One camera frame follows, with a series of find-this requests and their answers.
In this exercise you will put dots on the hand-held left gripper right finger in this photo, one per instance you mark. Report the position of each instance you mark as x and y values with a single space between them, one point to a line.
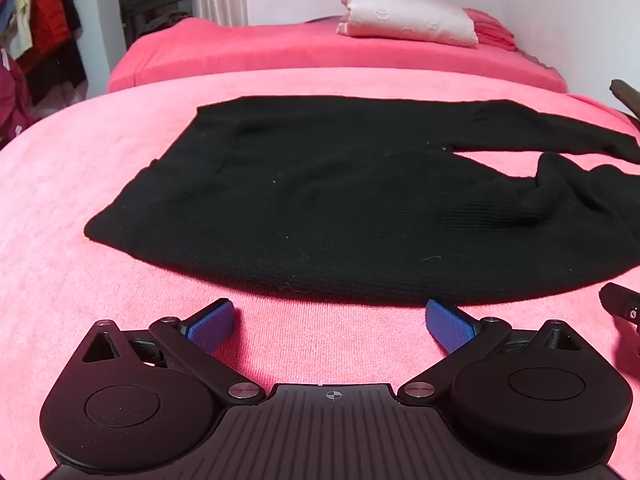
450 327

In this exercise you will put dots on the cream shirt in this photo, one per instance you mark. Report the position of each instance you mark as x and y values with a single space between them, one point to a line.
21 15

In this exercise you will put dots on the maroon garment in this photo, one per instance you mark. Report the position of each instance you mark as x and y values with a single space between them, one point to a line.
12 105

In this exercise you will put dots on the red jacket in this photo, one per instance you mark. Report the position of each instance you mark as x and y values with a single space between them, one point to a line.
50 10

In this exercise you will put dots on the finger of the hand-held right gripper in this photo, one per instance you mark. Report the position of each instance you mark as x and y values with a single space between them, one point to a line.
620 302

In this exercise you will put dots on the pink blanket covered bed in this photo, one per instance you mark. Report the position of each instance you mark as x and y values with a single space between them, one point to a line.
300 50
75 185

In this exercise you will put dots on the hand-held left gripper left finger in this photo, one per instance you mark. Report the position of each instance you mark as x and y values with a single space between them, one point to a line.
212 325

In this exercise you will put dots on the brown wooden headboard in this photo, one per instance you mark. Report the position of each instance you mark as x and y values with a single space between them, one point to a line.
627 97

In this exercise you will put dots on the blue garment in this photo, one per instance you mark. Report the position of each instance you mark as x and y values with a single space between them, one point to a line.
4 15

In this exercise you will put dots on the pale pink pillow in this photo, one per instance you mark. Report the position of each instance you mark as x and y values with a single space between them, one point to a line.
405 15

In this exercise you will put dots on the black knit pants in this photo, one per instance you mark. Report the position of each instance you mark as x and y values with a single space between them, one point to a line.
325 200

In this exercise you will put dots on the folded pink blanket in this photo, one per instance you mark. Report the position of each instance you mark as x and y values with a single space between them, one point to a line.
492 30

